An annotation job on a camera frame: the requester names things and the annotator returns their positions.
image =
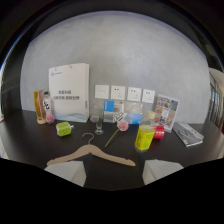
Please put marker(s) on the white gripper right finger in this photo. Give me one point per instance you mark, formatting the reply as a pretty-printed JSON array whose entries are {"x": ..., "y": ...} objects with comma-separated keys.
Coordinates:
[{"x": 160, "y": 170}]

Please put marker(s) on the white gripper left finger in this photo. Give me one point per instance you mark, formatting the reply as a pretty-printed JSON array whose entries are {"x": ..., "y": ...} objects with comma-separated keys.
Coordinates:
[{"x": 68, "y": 170}]

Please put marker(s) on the wooden clothes hanger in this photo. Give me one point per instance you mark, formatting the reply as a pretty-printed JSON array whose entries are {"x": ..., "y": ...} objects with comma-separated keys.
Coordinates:
[{"x": 89, "y": 152}]

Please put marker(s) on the yellow green container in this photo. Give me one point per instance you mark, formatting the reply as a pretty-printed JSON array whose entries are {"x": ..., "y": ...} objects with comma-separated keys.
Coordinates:
[{"x": 144, "y": 137}]

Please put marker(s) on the green cube charger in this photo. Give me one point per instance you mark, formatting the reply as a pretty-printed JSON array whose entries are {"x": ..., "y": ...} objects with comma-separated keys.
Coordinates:
[{"x": 64, "y": 129}]

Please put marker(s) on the printed picture card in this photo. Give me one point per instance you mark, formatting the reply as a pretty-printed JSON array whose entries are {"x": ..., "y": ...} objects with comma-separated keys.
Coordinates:
[{"x": 166, "y": 113}]

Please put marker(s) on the pink artificial flower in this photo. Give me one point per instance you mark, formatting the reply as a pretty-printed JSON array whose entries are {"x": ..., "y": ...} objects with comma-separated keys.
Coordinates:
[{"x": 120, "y": 128}]

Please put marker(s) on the small pink flower ball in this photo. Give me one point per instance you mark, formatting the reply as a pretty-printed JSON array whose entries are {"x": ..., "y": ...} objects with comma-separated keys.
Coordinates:
[{"x": 93, "y": 118}]

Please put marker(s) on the clear stemmed glass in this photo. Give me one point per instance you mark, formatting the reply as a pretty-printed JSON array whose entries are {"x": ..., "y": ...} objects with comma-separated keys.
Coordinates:
[{"x": 98, "y": 120}]

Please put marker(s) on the clear plastic bag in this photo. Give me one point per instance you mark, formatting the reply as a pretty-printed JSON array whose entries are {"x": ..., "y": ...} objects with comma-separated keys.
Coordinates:
[{"x": 134, "y": 113}]

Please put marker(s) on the clear bottle with pink base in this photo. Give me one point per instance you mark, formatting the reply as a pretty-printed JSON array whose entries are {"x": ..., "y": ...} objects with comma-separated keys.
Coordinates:
[{"x": 48, "y": 108}]

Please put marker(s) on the blue and white packet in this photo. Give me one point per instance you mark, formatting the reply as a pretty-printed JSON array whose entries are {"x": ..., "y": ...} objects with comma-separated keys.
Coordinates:
[{"x": 112, "y": 111}]

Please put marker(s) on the white paper bag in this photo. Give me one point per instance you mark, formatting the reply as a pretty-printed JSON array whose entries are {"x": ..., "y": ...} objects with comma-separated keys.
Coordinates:
[{"x": 70, "y": 91}]

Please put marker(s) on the white wall socket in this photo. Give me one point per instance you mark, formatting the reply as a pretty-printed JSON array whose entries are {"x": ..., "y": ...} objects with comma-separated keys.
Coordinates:
[
  {"x": 134, "y": 94},
  {"x": 148, "y": 96},
  {"x": 118, "y": 92},
  {"x": 102, "y": 91}
]

